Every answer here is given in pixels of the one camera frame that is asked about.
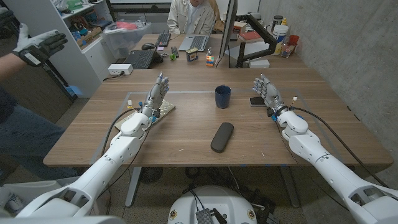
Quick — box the dark blue mug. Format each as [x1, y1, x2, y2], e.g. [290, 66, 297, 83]
[215, 85, 232, 110]

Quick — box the silver laptop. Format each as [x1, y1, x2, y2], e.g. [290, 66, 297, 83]
[178, 18, 217, 52]

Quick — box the computer monitor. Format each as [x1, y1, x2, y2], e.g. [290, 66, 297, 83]
[217, 0, 239, 60]

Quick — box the clear glass jar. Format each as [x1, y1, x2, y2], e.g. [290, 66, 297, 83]
[281, 43, 295, 58]

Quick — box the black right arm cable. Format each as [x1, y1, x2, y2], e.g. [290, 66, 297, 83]
[289, 106, 389, 189]

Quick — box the clear plastic storage bin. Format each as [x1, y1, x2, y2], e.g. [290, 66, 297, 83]
[101, 21, 152, 59]

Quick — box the white plastic bin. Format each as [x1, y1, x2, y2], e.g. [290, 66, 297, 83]
[0, 177, 81, 218]

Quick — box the small black keyboard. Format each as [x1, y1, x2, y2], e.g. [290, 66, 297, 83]
[155, 30, 172, 48]

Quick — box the flat white box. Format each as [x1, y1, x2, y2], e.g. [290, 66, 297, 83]
[248, 58, 271, 69]

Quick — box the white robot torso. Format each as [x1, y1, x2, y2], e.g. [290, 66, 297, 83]
[167, 185, 258, 224]

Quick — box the cardboard box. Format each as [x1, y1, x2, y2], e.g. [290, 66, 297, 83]
[76, 26, 103, 47]

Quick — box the grey table leg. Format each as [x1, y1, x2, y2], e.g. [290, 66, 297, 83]
[124, 166, 142, 208]
[279, 166, 301, 208]

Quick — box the bare operator forearm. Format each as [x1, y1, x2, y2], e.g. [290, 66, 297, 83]
[0, 52, 27, 82]

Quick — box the white shelf unit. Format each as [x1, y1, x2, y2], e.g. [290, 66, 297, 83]
[2, 0, 118, 98]

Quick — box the black chalkboard eraser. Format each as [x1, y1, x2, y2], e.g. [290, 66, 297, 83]
[249, 96, 267, 108]

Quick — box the red book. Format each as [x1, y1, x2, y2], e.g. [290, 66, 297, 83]
[238, 30, 264, 44]

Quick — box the orange box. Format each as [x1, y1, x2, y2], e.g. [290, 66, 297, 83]
[232, 21, 248, 34]

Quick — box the beige embossed mat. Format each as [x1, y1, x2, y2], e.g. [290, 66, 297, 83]
[114, 99, 176, 131]

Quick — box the seated person in beige jacket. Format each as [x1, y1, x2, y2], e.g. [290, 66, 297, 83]
[167, 0, 215, 35]

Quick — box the operator body in jeans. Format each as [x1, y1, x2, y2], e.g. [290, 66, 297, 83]
[0, 86, 78, 181]

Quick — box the large black keyboard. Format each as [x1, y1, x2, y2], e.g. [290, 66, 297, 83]
[123, 49, 156, 70]

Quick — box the grey heatsink module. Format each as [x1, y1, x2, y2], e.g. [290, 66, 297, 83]
[195, 208, 215, 224]

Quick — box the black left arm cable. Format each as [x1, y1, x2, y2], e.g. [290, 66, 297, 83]
[99, 106, 141, 156]

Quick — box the white power strip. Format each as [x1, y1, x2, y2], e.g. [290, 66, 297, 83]
[108, 63, 134, 76]

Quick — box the brown chair back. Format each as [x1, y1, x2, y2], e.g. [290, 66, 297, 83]
[210, 0, 224, 32]

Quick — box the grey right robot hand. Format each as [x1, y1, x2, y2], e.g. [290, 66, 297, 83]
[252, 73, 289, 116]

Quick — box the black glasses case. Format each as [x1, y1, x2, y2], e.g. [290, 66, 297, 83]
[210, 121, 234, 154]

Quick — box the white plastic tub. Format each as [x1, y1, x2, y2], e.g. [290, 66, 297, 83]
[272, 24, 289, 44]

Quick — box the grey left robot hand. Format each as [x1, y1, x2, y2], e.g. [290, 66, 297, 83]
[140, 72, 170, 118]

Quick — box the black lidded jar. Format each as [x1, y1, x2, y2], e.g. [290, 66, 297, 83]
[272, 15, 284, 32]

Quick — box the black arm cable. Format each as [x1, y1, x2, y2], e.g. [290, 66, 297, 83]
[99, 106, 141, 156]
[289, 106, 389, 189]

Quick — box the small printed box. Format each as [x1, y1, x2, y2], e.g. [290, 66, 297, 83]
[185, 47, 200, 62]

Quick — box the white and black gloved hand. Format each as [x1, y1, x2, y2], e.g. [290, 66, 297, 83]
[12, 23, 68, 67]

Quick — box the black round fan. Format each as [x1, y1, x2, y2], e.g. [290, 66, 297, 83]
[139, 167, 164, 184]

